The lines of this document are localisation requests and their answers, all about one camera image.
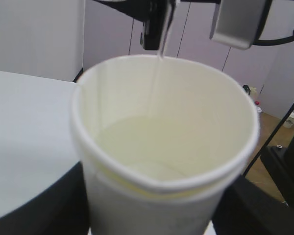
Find white background takeaway cup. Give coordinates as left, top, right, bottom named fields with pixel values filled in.
left=283, top=112, right=294, bottom=129

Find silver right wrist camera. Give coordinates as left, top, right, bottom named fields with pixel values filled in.
left=209, top=0, right=272, bottom=50

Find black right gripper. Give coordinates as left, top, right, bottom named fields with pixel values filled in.
left=98, top=0, right=176, bottom=50

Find white paper cup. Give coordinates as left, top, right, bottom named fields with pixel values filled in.
left=70, top=55, right=260, bottom=235

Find background small bottles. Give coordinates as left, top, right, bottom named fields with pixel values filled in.
left=243, top=84, right=262, bottom=114

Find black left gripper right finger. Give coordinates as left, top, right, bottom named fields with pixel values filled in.
left=212, top=176, right=294, bottom=235

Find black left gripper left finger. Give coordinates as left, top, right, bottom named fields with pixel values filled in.
left=0, top=163, right=90, bottom=235

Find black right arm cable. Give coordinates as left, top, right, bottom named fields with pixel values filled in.
left=244, top=25, right=294, bottom=177

